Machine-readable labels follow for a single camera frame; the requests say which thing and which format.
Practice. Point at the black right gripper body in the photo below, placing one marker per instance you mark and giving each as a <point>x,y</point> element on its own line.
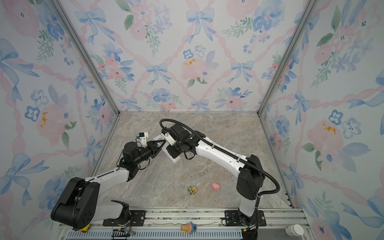
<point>175,151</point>

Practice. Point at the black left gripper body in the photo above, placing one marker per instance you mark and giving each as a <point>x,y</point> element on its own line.
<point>150,150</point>

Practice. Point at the white remote control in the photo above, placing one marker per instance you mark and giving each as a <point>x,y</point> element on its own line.
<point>159,137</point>

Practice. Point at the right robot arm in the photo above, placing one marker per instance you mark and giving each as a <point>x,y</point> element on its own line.
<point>249,180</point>

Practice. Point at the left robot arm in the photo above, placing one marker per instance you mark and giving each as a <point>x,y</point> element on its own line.
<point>78,204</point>

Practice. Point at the red green toy car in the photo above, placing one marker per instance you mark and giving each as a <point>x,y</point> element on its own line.
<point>192,190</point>

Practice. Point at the pink pig toy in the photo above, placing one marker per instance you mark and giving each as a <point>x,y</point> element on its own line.
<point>216,186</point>

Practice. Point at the orange blue plush toy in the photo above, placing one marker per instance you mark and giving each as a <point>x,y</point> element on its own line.
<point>189,228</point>

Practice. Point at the yellow duck toy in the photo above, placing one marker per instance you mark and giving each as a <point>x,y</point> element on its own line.
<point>85,229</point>

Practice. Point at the white cup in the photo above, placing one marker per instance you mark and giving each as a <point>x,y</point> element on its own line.
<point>295,230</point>

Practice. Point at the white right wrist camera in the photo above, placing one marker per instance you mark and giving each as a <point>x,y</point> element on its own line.
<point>170,140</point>

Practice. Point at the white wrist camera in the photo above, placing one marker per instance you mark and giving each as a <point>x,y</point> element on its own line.
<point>170,140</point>
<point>142,138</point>

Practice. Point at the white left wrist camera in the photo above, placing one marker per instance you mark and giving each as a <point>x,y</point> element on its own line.
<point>142,138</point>

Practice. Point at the aluminium corner post left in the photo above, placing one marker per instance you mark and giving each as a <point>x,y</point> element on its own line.
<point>85,56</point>

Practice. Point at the aluminium corner post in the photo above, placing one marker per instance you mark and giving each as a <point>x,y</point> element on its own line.
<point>304,20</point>
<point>85,56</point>

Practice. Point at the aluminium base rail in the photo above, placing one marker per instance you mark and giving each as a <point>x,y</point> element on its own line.
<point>196,224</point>

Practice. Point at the aluminium corner post right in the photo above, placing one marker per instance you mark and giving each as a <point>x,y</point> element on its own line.
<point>304,20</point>

